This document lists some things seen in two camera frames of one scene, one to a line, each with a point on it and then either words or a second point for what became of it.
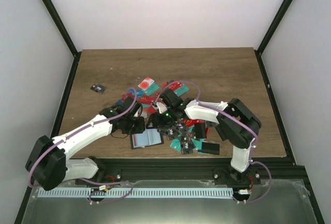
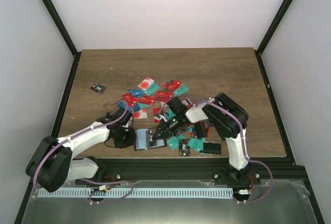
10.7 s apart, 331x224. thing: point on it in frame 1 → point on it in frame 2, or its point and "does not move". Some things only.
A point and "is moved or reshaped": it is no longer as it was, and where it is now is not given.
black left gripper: [140, 129] → [131, 142]
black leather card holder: [150, 136] is moved or reshaped
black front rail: [211, 169] does not move
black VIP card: [98, 88] does not move
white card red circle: [145, 83] does not move
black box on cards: [210, 148] does not move
